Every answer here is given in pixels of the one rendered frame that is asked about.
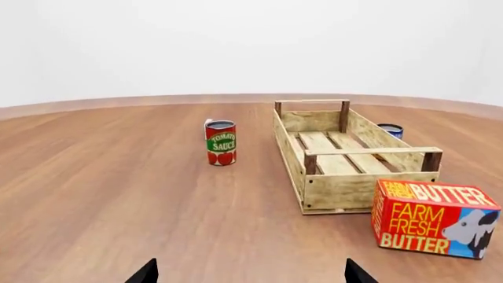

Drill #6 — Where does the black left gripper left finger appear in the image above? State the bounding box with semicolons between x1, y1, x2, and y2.
124;257;160;283

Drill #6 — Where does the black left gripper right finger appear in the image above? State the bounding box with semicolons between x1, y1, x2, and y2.
344;257;380;283

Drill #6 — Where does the red farm fresh butter box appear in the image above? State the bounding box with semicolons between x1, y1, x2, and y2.
370;178;502;260

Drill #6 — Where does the wooden slatted tray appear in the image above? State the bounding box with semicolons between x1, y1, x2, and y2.
273;99;444;215

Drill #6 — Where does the red tomato sauce can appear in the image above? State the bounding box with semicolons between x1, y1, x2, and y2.
204;119;237;167

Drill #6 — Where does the blue tin can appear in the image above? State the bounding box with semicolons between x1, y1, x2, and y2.
376;123;405;141

